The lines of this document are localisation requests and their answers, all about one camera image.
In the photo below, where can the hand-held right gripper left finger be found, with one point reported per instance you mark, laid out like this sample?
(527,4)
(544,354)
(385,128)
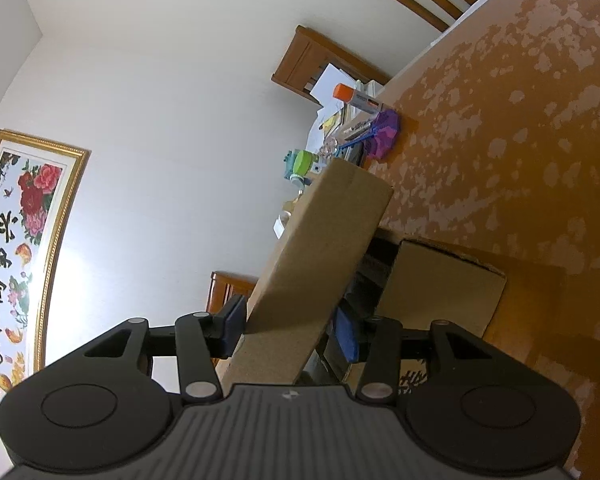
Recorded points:
(232,327)

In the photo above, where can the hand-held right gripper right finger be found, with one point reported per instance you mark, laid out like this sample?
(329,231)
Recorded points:
(349,335)

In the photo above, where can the brown cardboard box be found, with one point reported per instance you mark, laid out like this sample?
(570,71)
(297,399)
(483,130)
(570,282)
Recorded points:
(320,240)

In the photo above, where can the green round cap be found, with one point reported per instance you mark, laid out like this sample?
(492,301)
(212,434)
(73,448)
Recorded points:
(302,162)

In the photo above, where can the pile of colourful stationery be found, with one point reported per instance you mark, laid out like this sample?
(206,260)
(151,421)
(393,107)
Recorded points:
(350,142)

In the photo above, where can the purple plastic object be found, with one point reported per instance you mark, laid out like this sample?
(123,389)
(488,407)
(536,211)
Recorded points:
(385,135)

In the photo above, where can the gold framed flower picture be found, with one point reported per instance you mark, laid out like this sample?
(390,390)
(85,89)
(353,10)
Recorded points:
(25,240)

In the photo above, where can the orange capped glue tube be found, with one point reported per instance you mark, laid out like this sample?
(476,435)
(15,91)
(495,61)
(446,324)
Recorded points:
(360,100)

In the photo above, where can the stack of white papers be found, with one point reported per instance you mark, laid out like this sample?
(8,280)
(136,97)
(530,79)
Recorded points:
(330,80)

